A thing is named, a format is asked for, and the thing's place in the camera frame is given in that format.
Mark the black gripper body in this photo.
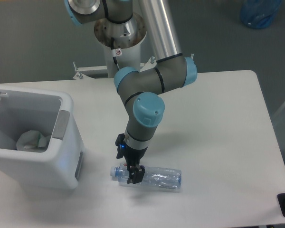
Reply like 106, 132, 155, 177
124, 143, 148, 169

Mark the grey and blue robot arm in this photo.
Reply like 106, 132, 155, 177
65, 0, 197, 184

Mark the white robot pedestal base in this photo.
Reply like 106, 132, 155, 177
74, 13, 156, 79

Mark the white plastic trash can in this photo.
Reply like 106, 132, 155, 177
0, 85, 85, 190

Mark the clear plastic water bottle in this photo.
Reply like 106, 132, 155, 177
110, 163, 181, 192

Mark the blue plastic bag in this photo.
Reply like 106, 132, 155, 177
239, 0, 283, 29

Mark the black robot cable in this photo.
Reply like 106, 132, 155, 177
110, 37, 121, 71

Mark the clear plastic bag trash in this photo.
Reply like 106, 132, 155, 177
16, 130, 51, 152

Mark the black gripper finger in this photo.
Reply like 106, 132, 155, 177
127, 165, 145, 184
115, 133, 126, 159

